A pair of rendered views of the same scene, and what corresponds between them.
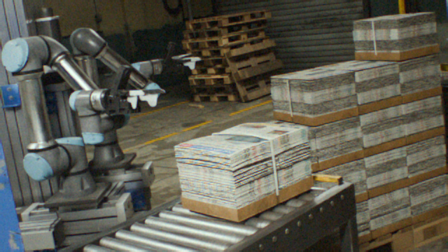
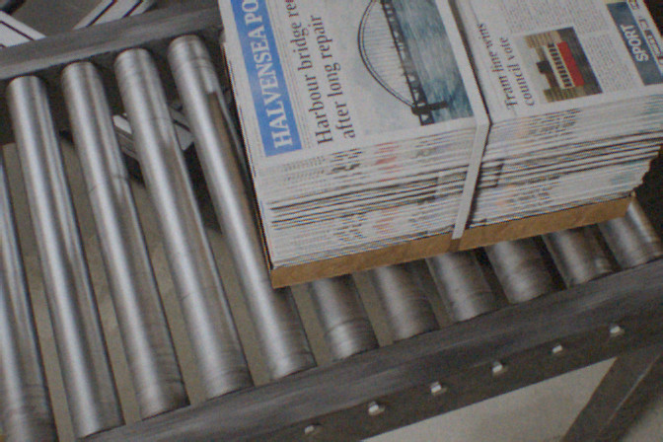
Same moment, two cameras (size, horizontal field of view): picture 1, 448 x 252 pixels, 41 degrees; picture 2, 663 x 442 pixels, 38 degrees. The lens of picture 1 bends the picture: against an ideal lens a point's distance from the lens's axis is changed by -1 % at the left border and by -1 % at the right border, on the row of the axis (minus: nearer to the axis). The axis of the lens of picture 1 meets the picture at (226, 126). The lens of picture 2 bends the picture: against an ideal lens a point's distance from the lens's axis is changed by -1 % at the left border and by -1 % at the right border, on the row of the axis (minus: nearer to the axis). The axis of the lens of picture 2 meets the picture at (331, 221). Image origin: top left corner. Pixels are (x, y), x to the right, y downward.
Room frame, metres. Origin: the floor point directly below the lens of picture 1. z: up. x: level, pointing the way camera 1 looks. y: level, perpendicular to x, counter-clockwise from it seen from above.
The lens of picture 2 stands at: (1.47, -0.25, 1.67)
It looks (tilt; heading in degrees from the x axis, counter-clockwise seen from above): 60 degrees down; 28
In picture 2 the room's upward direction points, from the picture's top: straight up
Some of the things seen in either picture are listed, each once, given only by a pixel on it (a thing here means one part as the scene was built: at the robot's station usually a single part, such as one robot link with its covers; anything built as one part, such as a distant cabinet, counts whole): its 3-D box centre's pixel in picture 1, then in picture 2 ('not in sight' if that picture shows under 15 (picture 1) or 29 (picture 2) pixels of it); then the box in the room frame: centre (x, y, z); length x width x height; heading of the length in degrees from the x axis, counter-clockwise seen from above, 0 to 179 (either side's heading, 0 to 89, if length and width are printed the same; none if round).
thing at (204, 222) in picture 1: (208, 225); (235, 197); (1.91, 0.10, 0.77); 0.47 x 0.05 x 0.05; 47
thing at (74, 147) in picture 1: (69, 153); not in sight; (2.38, 0.64, 0.98); 0.13 x 0.12 x 0.14; 149
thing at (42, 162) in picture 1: (36, 109); not in sight; (2.27, 0.70, 1.19); 0.15 x 0.12 x 0.55; 149
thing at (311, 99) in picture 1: (312, 96); not in sight; (3.16, -0.47, 0.95); 0.38 x 0.29 x 0.23; 26
